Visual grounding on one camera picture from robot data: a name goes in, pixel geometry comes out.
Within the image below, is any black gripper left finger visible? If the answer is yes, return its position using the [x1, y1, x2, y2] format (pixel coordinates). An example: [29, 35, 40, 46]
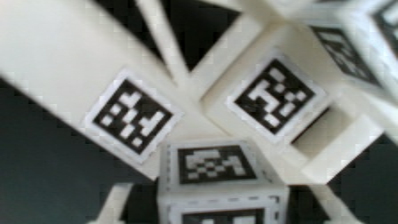
[86, 183, 133, 224]

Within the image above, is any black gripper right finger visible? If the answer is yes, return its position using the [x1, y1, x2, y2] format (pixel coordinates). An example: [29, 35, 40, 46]
[308, 185, 362, 224]

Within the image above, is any small white cube nut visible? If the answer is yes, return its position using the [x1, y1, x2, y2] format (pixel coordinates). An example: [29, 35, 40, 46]
[156, 140, 289, 224]

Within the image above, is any white chair back frame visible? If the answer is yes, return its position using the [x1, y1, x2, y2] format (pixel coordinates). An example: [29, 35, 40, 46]
[0, 0, 381, 184]

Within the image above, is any white cube nut with tag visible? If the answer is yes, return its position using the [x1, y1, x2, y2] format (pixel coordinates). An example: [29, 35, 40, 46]
[264, 0, 398, 142]

